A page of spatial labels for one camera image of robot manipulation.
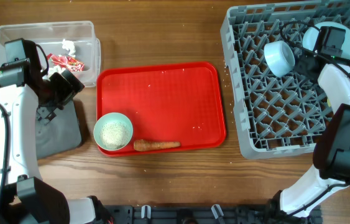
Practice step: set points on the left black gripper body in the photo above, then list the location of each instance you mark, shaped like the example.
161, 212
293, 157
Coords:
59, 92

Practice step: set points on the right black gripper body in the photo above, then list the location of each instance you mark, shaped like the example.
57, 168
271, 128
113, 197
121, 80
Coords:
302, 60

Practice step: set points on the red snack wrapper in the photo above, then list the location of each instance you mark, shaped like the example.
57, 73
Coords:
64, 62

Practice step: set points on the light blue bowl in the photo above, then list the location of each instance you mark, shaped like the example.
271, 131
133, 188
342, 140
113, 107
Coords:
279, 58

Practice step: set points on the light blue plate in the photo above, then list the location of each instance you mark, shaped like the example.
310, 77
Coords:
310, 37

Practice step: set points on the green bowl with rice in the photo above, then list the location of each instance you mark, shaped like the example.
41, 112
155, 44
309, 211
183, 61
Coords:
113, 131

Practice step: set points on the orange carrot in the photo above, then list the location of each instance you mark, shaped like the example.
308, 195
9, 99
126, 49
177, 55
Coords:
144, 145

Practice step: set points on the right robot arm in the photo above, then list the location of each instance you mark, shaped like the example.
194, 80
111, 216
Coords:
326, 60

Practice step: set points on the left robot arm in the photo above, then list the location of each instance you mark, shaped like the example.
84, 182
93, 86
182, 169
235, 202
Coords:
23, 194

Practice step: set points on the clear plastic waste bin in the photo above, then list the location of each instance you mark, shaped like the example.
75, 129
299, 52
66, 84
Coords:
50, 35

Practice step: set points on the grey dishwasher rack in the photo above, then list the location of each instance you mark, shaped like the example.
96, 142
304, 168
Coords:
275, 117

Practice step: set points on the black tray bin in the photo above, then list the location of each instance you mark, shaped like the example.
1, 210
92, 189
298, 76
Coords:
55, 131

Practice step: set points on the red serving tray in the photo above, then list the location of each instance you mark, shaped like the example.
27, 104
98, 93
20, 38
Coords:
175, 102

